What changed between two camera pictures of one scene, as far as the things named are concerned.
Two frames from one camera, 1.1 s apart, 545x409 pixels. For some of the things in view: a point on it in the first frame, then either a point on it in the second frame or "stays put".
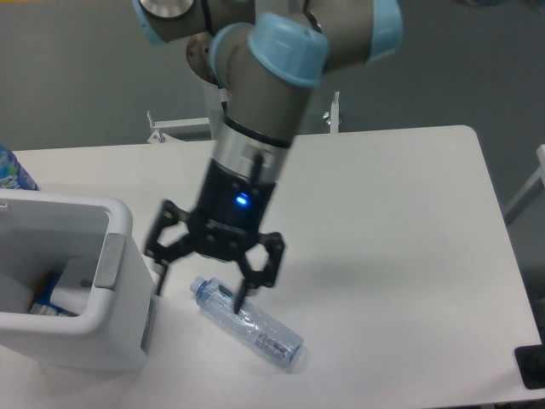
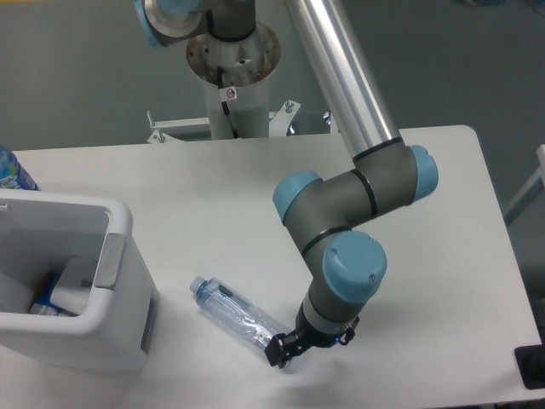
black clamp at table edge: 530,360 stays put
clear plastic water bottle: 250,325 stays put
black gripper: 229,218 → 282,348
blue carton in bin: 42,303 stays put
